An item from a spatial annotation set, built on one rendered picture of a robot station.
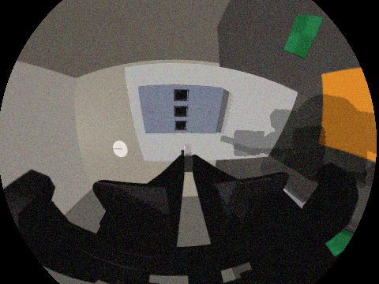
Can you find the white rectangular block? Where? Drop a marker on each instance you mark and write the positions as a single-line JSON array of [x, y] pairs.
[[300, 201]]

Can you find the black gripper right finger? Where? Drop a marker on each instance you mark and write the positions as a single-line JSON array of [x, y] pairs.
[[220, 193]]

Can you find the orange flat square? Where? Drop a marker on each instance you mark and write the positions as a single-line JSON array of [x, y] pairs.
[[348, 121]]

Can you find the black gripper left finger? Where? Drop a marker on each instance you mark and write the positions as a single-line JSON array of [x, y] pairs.
[[161, 196]]

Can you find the green square patch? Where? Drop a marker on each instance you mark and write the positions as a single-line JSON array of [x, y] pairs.
[[339, 242]]

